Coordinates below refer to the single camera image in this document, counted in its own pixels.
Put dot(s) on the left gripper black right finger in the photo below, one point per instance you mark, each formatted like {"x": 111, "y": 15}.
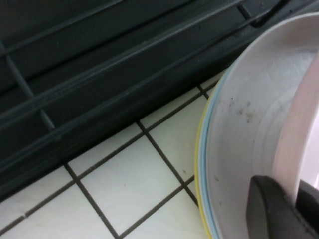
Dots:
{"x": 310, "y": 201}

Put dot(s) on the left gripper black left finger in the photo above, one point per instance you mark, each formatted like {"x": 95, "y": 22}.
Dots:
{"x": 271, "y": 211}

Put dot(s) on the pink round plate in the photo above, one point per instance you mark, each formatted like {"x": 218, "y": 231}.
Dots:
{"x": 294, "y": 139}

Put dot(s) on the grey-blue round plate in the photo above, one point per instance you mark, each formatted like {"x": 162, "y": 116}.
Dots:
{"x": 236, "y": 149}

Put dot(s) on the yellow round plate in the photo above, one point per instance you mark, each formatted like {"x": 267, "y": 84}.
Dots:
{"x": 198, "y": 164}

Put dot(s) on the dark grey dish rack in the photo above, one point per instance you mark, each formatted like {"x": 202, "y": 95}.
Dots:
{"x": 74, "y": 74}

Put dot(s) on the white black-grid tablecloth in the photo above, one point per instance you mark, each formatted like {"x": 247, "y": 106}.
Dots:
{"x": 124, "y": 174}

